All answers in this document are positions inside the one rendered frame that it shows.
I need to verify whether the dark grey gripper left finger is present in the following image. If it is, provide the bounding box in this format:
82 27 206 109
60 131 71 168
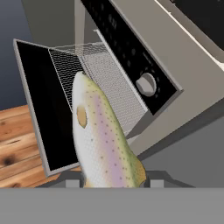
37 170 86 189

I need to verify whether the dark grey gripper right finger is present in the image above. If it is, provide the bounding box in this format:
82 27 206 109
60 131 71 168
143 170 194 189

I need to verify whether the rainbow trout fish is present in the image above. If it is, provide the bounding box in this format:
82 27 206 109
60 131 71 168
71 70 147 189

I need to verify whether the black glass oven door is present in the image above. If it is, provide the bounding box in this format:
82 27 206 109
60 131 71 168
12 38 88 179

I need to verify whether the grey oven knob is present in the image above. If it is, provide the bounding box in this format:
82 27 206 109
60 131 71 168
135 72 158 98

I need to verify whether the oven with black control panel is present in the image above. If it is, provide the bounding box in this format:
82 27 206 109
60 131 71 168
73 0 185 140

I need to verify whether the beige cupboard run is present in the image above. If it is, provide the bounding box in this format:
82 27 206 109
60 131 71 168
20 0 224 157

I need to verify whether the wire mesh oven rack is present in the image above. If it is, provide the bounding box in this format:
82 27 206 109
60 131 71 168
48 41 149 138

